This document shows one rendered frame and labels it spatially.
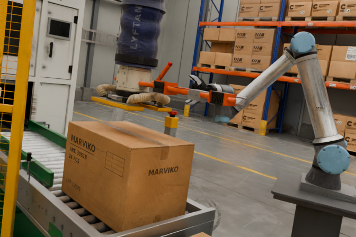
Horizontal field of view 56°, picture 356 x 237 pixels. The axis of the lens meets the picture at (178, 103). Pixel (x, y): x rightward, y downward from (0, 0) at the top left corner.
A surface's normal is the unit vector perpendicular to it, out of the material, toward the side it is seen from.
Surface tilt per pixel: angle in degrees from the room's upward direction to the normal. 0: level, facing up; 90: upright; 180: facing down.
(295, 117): 90
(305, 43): 81
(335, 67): 90
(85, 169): 90
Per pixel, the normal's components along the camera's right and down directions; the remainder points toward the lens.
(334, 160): -0.32, 0.08
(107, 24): 0.73, 0.16
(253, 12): -0.67, -0.03
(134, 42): 0.11, -0.12
